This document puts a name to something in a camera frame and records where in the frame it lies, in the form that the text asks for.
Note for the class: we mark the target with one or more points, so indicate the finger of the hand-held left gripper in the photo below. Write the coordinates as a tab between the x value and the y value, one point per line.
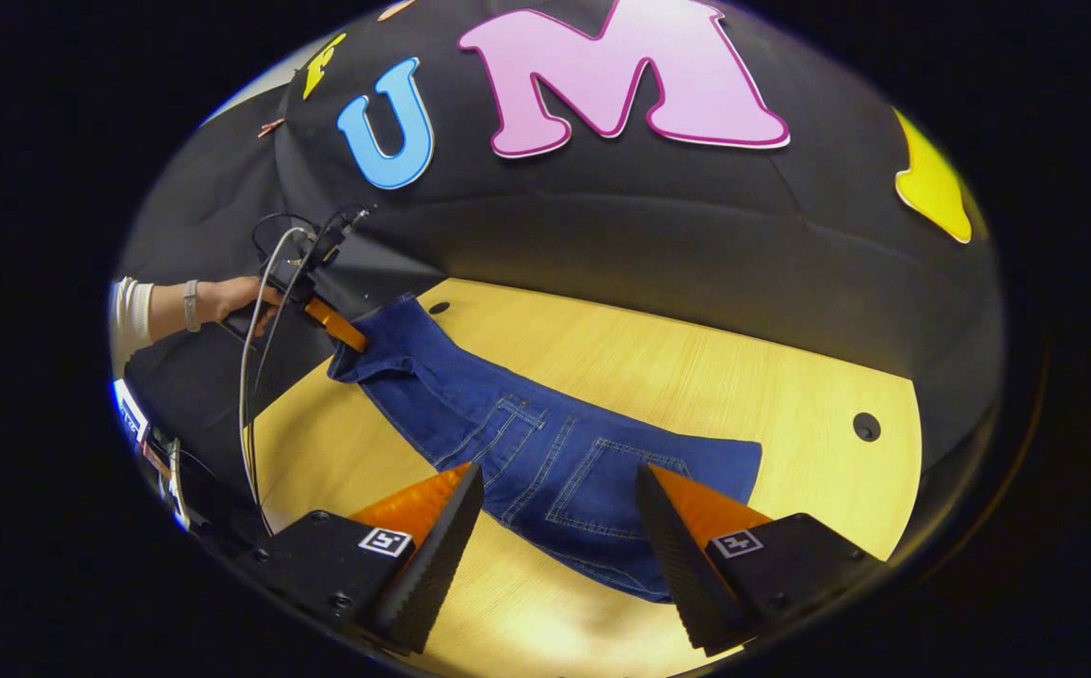
338	325

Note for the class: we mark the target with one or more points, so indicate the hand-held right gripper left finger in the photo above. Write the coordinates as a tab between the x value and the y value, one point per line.
432	560

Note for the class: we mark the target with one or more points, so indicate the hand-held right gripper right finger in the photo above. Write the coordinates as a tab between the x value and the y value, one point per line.
681	565

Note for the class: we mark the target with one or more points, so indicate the blue jeans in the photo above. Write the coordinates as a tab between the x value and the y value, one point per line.
507	424

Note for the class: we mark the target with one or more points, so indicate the round black table grommet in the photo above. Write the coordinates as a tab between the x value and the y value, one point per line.
866	426
439	307

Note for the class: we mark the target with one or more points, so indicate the grey wristband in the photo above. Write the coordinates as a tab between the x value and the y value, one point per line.
191	304

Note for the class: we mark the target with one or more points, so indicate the dark equipment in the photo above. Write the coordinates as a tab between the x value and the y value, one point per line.
206	490

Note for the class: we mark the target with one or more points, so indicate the black backdrop cloth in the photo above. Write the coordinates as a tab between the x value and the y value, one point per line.
601	217

